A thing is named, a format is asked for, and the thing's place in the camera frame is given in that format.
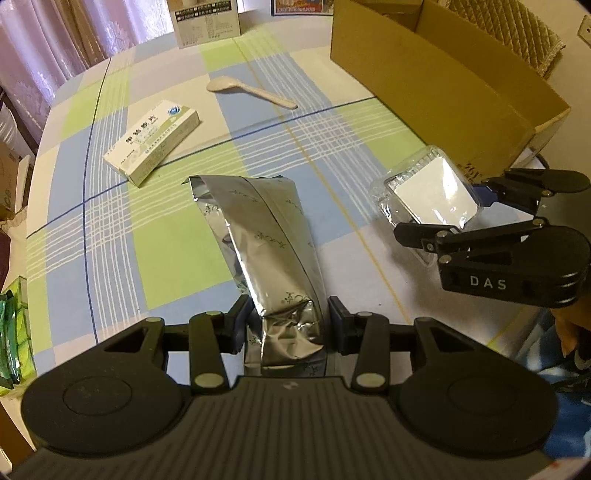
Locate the beige plastic spoon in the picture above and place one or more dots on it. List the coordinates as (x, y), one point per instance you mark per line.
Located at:
(249, 90)

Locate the pink curtain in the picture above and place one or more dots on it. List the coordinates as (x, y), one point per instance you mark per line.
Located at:
(69, 37)

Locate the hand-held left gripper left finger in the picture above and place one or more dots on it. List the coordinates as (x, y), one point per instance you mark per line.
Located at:
(240, 323)

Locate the silver foil bag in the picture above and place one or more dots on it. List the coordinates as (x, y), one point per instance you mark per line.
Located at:
(272, 240)

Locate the white bags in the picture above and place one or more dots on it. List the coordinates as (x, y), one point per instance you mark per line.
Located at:
(14, 129)

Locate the clear ribbed plastic tray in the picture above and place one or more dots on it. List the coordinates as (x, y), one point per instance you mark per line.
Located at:
(429, 194)

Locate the printed brown carton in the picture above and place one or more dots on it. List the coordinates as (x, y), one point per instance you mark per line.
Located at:
(11, 184)

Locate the brown cardboard box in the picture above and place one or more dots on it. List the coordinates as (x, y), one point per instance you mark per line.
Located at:
(438, 78)

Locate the blue patterned cloth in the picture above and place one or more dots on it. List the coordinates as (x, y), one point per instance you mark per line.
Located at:
(545, 350)

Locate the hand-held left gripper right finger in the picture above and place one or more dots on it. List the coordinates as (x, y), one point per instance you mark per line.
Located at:
(336, 323)

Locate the checked tablecloth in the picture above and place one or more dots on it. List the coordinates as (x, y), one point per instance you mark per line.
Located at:
(161, 230)

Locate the cartoon poster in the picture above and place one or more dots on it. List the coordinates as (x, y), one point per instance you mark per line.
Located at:
(302, 5)

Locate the green shiny object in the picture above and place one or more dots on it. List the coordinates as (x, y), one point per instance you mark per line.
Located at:
(14, 337)

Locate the white and green medicine box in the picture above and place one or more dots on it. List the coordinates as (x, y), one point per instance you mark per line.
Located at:
(147, 138)

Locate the beige quilted chair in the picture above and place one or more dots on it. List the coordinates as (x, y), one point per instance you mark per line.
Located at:
(517, 32)

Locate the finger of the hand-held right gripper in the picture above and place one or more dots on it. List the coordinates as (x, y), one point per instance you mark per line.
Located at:
(461, 240)
(531, 182)

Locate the tall white product box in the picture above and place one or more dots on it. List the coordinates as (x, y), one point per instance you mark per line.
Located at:
(207, 23)

